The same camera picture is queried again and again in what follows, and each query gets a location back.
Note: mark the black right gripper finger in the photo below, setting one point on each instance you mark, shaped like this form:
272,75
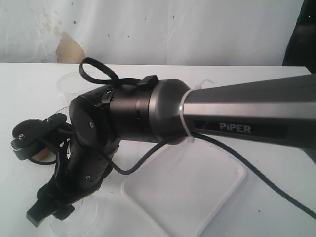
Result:
43,208

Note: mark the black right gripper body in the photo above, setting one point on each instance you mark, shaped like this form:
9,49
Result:
82,163

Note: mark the brown wooden round cup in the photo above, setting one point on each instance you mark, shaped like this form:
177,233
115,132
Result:
44,157

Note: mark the clear plastic shaker lid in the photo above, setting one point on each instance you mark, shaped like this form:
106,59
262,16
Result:
81,222

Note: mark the clear plastic shaker body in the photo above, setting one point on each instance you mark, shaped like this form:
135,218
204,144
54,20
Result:
64,110

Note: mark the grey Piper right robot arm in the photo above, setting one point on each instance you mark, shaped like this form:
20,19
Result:
279,111

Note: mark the clear plastic container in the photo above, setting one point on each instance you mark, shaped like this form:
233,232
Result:
69,86

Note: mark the white plastic tray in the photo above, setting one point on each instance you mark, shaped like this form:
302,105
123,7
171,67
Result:
182,187

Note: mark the white zip tie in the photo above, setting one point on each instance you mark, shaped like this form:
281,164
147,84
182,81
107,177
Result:
183,109

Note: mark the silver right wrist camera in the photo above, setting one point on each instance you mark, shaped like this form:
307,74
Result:
24,152

